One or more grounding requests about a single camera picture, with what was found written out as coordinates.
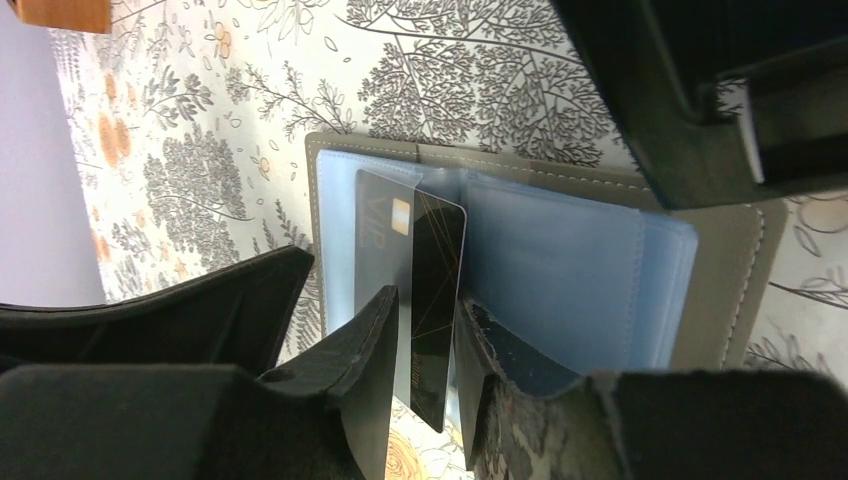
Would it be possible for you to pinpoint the orange wooden compartment tray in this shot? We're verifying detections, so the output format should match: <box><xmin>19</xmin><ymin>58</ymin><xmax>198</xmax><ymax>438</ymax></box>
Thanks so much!
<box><xmin>5</xmin><ymin>0</ymin><xmax>112</xmax><ymax>34</ymax></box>

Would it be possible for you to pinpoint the grey leather card holder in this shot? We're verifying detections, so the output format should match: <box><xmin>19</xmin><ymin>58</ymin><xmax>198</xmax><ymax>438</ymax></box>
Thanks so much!
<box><xmin>305</xmin><ymin>132</ymin><xmax>787</xmax><ymax>401</ymax></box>

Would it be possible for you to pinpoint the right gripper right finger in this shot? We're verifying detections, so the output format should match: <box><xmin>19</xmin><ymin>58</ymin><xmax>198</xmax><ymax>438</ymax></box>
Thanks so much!
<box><xmin>454</xmin><ymin>298</ymin><xmax>847</xmax><ymax>479</ymax></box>

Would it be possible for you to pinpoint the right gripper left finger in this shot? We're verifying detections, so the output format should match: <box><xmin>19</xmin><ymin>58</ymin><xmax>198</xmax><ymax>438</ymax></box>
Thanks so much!
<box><xmin>1</xmin><ymin>286</ymin><xmax>399</xmax><ymax>479</ymax></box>

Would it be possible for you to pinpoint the black card tray box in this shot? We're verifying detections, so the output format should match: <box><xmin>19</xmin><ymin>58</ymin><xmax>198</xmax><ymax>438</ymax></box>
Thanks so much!
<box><xmin>554</xmin><ymin>1</ymin><xmax>847</xmax><ymax>210</ymax></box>

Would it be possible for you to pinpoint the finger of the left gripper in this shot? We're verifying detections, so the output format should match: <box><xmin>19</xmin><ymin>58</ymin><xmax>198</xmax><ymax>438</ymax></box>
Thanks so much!
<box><xmin>1</xmin><ymin>245</ymin><xmax>314</xmax><ymax>375</ymax></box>

